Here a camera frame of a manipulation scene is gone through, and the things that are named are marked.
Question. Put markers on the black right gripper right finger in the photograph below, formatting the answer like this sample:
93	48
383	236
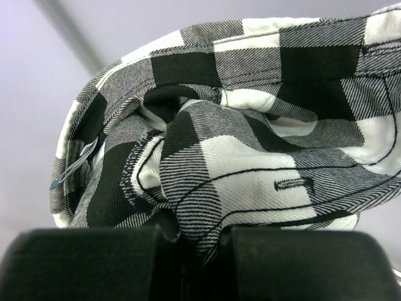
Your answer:
263	264

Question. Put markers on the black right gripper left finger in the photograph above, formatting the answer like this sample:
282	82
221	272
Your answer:
91	264

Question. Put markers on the black white checked shirt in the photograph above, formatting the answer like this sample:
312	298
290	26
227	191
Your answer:
288	122

